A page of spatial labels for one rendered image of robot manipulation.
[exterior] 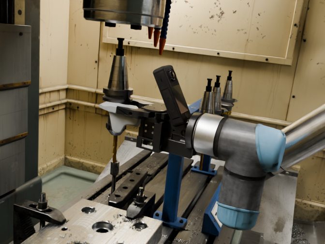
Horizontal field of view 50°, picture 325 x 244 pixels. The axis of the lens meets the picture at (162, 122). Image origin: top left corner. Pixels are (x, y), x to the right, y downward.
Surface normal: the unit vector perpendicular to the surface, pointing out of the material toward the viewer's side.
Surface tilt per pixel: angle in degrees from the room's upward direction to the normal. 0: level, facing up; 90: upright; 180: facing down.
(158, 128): 90
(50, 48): 90
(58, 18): 90
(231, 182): 90
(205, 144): 101
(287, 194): 24
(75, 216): 0
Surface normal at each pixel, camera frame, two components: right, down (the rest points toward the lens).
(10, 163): 0.93, 0.18
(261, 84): -0.34, 0.20
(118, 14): 0.01, 0.25
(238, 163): -0.63, 0.13
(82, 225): 0.10, -0.96
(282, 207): -0.05, -0.80
